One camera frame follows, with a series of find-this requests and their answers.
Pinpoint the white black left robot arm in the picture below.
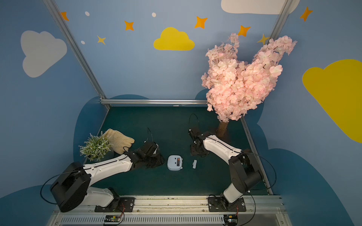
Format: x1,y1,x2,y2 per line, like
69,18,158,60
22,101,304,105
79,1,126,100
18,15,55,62
50,141,166,212

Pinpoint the right controller board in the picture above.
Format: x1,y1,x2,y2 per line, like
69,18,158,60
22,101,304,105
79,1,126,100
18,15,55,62
223,215,238,226

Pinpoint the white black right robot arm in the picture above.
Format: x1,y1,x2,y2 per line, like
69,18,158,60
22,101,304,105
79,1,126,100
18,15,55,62
188,128,264,206

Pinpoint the aluminium back frame bar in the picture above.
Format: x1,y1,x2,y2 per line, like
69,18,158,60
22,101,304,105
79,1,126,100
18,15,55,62
100,99,207,106

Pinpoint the controller board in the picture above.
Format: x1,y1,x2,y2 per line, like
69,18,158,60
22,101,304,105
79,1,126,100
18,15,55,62
223,215,238,226
103,215,122,226

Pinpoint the pink blossom artificial tree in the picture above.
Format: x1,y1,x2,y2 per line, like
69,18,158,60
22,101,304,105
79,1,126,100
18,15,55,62
201,33,297,123

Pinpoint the rusty tree trunk pole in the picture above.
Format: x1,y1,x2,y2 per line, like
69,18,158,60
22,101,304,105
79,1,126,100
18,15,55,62
216,121,229,137

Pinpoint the white battery cover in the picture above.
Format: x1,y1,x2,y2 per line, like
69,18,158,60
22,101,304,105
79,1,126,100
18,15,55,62
192,160,197,169

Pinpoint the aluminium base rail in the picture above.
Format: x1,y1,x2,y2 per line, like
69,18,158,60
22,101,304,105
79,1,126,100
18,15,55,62
47,195,292,226

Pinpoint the small green potted plant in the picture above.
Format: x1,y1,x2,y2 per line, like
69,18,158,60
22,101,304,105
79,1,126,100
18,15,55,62
79,132,115,162

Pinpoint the left controller board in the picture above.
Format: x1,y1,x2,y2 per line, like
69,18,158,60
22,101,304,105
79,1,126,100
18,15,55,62
103,215,122,226

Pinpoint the white alarm device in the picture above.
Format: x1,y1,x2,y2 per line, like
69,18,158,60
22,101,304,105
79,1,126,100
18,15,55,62
167,155,183,171

